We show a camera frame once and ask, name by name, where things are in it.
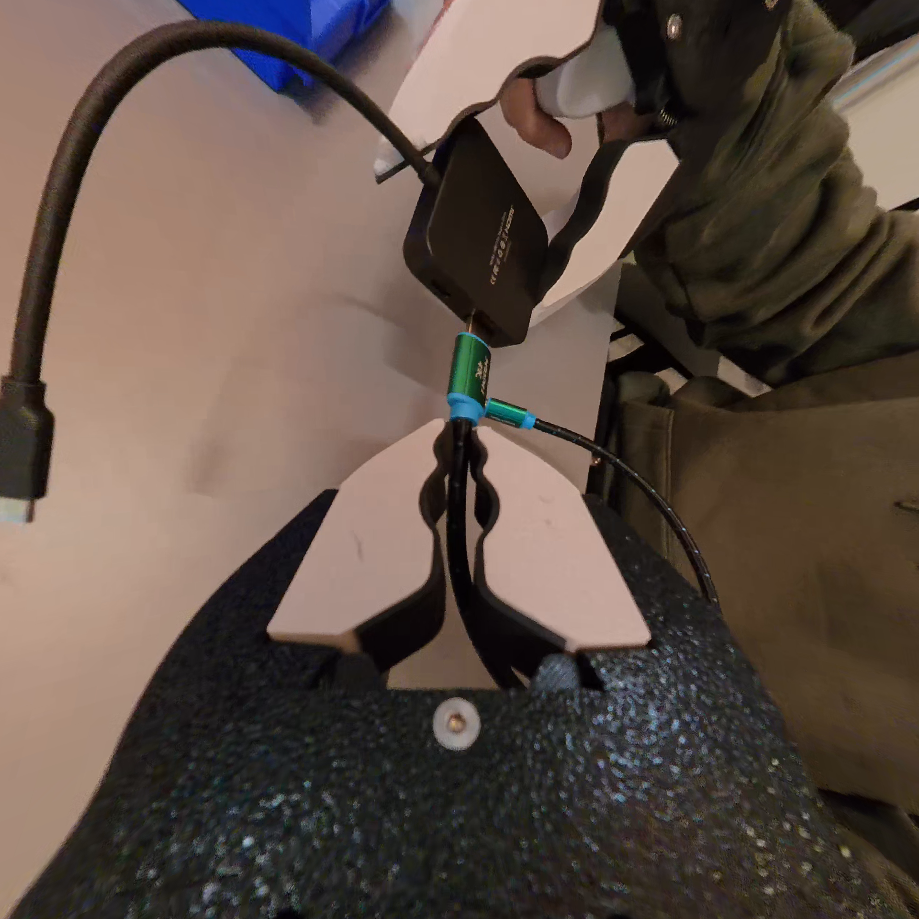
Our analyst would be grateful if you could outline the person's right forearm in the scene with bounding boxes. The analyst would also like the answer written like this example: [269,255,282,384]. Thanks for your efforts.
[632,0,919,389]

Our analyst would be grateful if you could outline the person's right hand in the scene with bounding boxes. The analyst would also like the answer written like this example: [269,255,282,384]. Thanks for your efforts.
[499,74,575,160]

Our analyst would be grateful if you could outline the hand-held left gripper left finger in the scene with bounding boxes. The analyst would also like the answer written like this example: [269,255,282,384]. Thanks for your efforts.
[267,418,449,674]

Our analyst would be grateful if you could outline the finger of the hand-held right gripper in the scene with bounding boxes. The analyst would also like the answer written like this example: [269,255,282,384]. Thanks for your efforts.
[372,0,605,184]
[535,138,681,311]

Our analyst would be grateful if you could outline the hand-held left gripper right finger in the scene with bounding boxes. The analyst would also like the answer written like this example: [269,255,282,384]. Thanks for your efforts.
[465,422,653,690]

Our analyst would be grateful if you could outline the blue plastic box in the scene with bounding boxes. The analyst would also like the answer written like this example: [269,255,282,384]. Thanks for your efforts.
[179,0,392,93]

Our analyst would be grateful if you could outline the black HDMI adapter with cable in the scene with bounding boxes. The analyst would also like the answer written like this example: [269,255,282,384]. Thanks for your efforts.
[0,20,552,525]

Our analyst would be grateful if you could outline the green plug black HDMI cable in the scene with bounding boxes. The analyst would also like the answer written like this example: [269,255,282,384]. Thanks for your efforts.
[444,316,525,690]
[484,398,720,605]

